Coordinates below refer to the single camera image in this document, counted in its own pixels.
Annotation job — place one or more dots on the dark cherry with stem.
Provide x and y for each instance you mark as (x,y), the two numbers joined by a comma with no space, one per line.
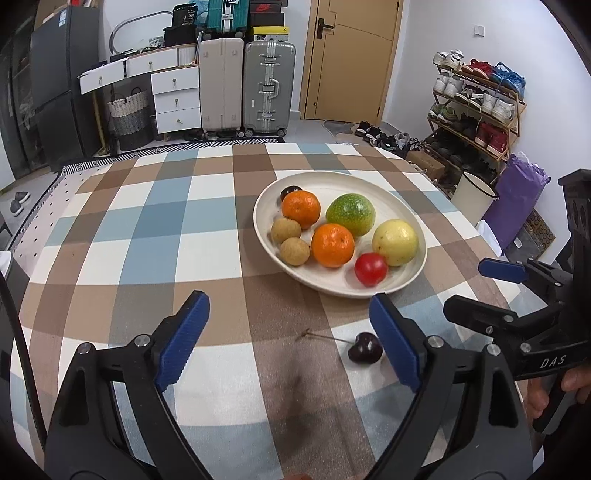
(364,348)

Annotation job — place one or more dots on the black bag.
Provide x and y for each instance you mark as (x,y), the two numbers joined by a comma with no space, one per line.
(184,23)

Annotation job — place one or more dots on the white drawer cabinet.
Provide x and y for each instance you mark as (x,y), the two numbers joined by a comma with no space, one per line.
(175,97)

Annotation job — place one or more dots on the grey slippers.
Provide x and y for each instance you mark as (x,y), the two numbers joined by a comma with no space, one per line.
(19,203)

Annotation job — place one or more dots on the wooden door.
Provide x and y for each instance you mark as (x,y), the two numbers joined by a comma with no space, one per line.
(351,60)

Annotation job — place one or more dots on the teal suitcase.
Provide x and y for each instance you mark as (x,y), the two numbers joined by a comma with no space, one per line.
(228,16)

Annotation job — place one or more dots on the yellow passion fruit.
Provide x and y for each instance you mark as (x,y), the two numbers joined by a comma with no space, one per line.
(396,242)

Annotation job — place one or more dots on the cardboard box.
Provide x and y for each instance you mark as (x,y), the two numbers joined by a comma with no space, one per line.
(425,164)

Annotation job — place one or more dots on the orange mandarin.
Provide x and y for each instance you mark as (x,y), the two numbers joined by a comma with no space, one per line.
(301,208)
(333,245)

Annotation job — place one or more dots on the white bucket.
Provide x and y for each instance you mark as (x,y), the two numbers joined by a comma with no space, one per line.
(473,198)

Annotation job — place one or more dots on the dark stemless cherry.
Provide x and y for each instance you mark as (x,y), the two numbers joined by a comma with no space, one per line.
(290,193)

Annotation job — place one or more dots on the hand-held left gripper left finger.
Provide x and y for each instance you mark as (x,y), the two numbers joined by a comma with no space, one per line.
(182,337)

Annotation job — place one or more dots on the purple bag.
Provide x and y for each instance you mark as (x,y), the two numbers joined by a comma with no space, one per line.
(517,203)

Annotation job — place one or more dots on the tan longan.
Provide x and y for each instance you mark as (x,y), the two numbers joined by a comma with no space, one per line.
(285,230)
(294,251)

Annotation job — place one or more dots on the dark grey fridge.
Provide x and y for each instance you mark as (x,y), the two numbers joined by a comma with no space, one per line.
(64,69)

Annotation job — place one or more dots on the red cherry tomato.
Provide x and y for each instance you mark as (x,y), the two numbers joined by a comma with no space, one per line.
(371,270)

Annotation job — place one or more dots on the green speckled passion fruit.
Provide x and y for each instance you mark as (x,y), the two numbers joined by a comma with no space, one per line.
(350,213)

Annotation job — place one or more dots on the white ribbed bin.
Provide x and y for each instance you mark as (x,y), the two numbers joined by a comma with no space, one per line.
(188,54)

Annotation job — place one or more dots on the yellow and black shoe box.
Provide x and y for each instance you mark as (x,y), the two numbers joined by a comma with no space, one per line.
(272,33)

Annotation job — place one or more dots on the black glass cabinet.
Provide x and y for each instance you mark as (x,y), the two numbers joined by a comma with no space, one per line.
(18,101)

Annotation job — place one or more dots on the cream round plate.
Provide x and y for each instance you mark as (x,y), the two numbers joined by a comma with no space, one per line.
(332,184)

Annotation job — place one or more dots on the wooden shoe rack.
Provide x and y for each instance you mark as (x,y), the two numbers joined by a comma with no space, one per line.
(512,134)

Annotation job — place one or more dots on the grey aluminium suitcase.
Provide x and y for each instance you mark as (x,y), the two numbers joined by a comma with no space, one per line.
(268,87)

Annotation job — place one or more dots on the beige suitcase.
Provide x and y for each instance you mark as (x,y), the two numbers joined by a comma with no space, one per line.
(221,87)

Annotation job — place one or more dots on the grey hoop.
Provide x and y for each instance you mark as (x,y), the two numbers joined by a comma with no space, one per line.
(117,32)

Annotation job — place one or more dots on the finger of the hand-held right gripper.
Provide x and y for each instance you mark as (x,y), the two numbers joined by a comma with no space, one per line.
(485,318)
(503,269)

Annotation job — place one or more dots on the brown patterned mat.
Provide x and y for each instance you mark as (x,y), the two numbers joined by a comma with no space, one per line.
(535,235)

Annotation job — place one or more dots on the checkered tablecloth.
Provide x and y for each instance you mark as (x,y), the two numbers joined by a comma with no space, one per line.
(184,221)

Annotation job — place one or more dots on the grey wicker basket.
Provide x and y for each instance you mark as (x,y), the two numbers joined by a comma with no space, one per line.
(131,120)

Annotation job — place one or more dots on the person's right hand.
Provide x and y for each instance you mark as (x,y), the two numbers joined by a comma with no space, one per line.
(538,399)

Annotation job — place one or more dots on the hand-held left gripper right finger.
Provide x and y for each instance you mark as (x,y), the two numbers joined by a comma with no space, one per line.
(395,341)

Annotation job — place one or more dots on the group of shoes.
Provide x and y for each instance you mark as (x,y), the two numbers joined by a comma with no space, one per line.
(388,138)
(480,97)

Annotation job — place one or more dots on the grey doormat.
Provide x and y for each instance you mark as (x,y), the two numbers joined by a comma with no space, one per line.
(341,129)

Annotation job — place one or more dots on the black shoe boxes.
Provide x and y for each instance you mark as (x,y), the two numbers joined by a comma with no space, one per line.
(268,11)

